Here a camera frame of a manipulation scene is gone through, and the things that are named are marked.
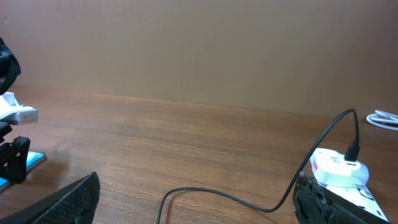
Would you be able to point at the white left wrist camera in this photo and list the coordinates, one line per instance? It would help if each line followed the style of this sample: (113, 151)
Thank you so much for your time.
(14, 113)

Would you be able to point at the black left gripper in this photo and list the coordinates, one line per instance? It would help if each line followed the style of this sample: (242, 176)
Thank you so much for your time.
(13, 156)

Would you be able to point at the white USB charger plug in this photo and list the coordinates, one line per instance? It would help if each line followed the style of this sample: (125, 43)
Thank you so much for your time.
(330, 168)

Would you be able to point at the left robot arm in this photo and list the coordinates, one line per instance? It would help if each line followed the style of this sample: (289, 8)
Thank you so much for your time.
(10, 69)

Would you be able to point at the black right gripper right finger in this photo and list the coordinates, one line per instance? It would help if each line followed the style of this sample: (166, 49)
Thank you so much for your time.
(315, 204)

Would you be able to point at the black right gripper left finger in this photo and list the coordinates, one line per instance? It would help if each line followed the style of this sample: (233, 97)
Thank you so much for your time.
(73, 204)

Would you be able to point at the blue screen Galaxy smartphone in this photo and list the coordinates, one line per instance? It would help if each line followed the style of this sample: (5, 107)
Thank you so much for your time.
(33, 159)

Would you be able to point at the white power strip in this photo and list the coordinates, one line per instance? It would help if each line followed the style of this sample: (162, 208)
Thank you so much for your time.
(360, 196)

